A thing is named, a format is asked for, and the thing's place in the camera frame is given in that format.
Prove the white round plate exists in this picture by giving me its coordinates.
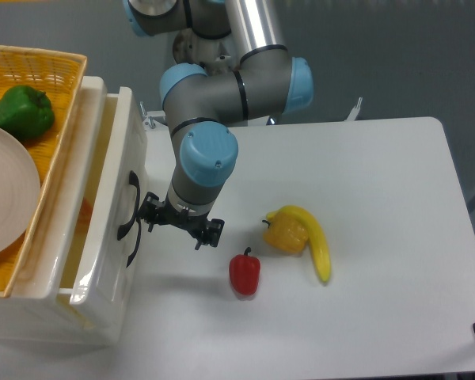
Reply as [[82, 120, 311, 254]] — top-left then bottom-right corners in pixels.
[[0, 129, 40, 252]]

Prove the red bell pepper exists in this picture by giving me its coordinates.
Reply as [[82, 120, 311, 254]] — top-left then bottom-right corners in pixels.
[[229, 247, 261, 296]]

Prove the white metal table bracket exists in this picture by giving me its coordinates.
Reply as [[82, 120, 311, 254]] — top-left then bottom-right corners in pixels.
[[139, 101, 167, 131]]

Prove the green bell pepper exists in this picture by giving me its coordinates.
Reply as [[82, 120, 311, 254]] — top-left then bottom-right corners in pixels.
[[0, 85, 55, 141]]

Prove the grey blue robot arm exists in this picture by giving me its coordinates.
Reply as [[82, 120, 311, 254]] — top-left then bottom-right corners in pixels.
[[117, 1, 314, 247]]

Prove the yellow woven basket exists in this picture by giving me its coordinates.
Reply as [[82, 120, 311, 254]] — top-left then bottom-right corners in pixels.
[[0, 45, 87, 298]]

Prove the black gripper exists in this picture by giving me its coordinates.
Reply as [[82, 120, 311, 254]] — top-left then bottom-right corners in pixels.
[[137, 192, 225, 250]]

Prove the white drawer cabinet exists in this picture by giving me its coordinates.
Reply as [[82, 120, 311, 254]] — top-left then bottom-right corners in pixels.
[[0, 75, 124, 348]]

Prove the white drawer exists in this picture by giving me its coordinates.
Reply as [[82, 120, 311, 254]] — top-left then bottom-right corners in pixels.
[[68, 87, 148, 345]]

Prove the yellow bell pepper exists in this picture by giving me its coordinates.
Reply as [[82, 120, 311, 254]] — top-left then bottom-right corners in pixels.
[[262, 212, 308, 254]]

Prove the yellow banana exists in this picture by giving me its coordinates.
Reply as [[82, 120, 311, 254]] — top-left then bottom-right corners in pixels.
[[265, 205, 332, 283]]

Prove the orange croissant pastry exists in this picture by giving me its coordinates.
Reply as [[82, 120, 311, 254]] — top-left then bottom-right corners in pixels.
[[78, 197, 93, 224]]

